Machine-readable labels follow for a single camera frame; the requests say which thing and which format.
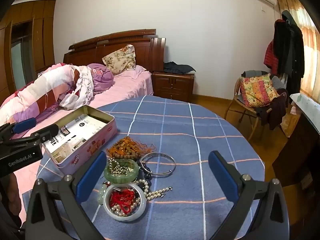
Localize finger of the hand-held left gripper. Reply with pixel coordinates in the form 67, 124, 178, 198
0, 118, 38, 141
31, 124, 59, 143

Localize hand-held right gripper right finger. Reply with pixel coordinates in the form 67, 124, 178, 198
208, 151, 290, 240

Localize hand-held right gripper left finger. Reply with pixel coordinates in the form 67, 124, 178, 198
25, 151, 108, 240

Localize pink tin box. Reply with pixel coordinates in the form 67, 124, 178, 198
41, 105, 118, 175

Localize silver bead chain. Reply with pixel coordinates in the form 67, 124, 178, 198
107, 158, 135, 178

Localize green jade bangle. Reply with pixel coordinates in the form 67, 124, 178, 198
104, 158, 140, 183

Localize red string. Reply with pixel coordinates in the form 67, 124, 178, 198
110, 189, 135, 214

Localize wooden bead bracelet orange tassels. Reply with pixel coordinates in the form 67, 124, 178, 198
106, 136, 157, 162

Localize white jade bangle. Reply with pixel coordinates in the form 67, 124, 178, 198
104, 183, 147, 222

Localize purple bead bracelet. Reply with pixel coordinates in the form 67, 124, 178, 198
136, 164, 153, 193

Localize pearl necklace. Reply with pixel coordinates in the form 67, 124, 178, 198
110, 179, 173, 217

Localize silver bangle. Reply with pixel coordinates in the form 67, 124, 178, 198
140, 152, 176, 178

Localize person's left forearm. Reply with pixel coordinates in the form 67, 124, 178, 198
0, 172, 23, 229

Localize printed paper leaflets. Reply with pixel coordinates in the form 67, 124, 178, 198
43, 114, 113, 160

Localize pink patchwork quilt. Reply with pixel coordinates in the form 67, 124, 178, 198
0, 63, 83, 130

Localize white floral cloth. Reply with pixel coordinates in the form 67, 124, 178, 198
60, 65, 94, 110

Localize blue plaid tablecloth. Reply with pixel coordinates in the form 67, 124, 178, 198
22, 95, 265, 240

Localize purple blanket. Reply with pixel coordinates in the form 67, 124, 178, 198
86, 63, 114, 95

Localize rattan chair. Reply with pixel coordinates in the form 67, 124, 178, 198
224, 70, 288, 140

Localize dark wooden desk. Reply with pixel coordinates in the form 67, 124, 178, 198
272, 110, 320, 188

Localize yellow paper bag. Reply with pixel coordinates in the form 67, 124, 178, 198
280, 105, 302, 138

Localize maroon garment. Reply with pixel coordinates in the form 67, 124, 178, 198
257, 90, 288, 130

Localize wooden wardrobe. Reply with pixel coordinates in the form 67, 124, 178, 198
0, 0, 56, 95

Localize colourful patterned cushion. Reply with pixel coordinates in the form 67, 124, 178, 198
239, 74, 279, 108

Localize wooden bed with pink sheet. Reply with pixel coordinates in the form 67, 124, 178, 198
0, 29, 167, 228

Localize floral pillow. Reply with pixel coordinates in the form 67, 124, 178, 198
102, 44, 137, 75

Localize wooden nightstand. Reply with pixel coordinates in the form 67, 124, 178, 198
152, 71, 195, 102

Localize grey garment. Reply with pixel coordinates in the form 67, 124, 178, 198
241, 70, 283, 90

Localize white floral board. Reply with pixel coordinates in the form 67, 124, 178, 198
290, 93, 320, 130

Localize dark folded clothes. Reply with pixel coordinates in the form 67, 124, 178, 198
164, 62, 196, 75

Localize red hanging garment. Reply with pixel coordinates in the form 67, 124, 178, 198
264, 41, 279, 72

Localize orange patterned curtain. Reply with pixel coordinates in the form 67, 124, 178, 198
272, 0, 320, 100

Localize black hanging coat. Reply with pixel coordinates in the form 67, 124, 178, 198
272, 10, 305, 95

